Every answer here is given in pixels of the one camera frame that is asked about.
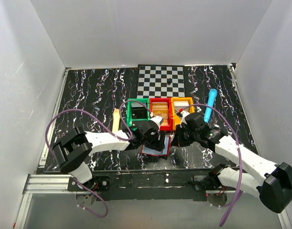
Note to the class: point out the red leather card holder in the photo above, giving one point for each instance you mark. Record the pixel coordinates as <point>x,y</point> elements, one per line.
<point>161,149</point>

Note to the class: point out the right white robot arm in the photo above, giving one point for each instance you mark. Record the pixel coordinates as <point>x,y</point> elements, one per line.
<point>264,179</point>

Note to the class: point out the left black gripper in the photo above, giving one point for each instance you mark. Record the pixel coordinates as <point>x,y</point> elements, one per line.
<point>158,145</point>

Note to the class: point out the blue toy microphone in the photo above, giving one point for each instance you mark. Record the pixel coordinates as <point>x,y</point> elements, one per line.
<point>211,99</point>

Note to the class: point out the red plastic bin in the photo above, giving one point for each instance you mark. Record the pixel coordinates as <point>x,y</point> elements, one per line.
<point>167,124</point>

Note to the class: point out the white cards in yellow bin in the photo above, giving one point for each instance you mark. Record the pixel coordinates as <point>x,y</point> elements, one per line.
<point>178,105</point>

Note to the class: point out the checkered chessboard mat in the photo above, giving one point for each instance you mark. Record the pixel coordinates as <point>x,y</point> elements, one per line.
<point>152,81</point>

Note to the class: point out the green plastic bin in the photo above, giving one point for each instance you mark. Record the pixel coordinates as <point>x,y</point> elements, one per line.
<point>143,101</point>

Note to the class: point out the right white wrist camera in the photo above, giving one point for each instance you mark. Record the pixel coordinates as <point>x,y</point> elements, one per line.
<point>182,114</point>

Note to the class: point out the cream toy microphone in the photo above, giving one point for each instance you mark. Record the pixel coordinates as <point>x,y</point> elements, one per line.
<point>116,121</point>

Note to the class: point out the dark cards in green bin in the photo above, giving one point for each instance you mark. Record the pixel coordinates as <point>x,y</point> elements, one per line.
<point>138,111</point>

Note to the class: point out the yellow plastic bin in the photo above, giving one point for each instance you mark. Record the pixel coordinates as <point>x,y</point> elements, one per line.
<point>175,117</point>

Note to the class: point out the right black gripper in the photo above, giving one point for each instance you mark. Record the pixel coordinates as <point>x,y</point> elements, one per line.
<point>178,140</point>

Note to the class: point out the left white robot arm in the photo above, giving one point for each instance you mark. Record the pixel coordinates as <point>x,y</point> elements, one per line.
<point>71,150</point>

